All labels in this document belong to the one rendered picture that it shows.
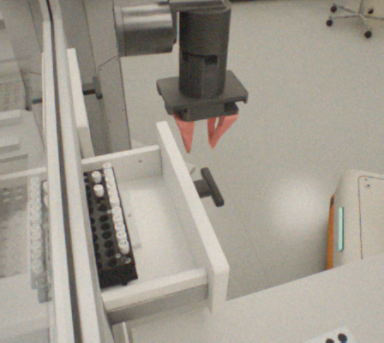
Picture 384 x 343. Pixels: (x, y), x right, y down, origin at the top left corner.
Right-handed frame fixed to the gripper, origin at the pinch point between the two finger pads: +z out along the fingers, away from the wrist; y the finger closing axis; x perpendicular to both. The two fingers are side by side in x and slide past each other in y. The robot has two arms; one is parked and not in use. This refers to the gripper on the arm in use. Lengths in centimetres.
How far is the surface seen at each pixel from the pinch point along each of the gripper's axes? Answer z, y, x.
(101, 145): 71, 11, -91
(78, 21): 17, 12, -91
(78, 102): 3.6, 15.3, -20.5
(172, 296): 9.3, 8.3, 16.0
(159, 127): 3.3, 3.4, -9.4
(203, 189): 5.0, 0.5, 4.0
